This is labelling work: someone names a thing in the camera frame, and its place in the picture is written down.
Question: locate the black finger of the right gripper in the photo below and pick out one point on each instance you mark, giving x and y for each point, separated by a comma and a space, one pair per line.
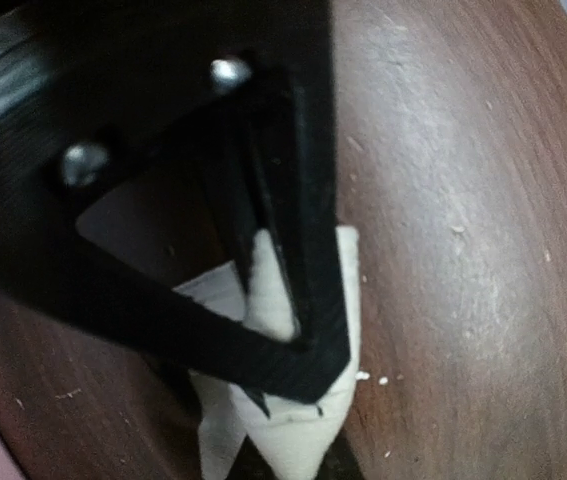
92, 93

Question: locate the beige brown striped sock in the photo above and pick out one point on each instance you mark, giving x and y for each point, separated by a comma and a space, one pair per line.
293, 438

